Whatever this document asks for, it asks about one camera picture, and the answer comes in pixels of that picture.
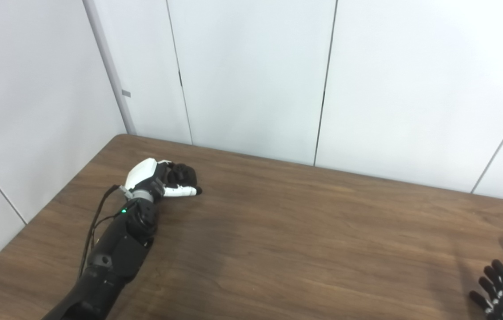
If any black and white left hand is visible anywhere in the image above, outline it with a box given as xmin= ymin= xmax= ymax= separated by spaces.
xmin=124 ymin=158 xmax=203 ymax=199

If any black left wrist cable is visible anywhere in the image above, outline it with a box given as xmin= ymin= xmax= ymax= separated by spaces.
xmin=78 ymin=184 xmax=123 ymax=278

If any grey wall corner post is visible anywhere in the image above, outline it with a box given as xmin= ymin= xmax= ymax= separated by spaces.
xmin=83 ymin=0 xmax=137 ymax=135

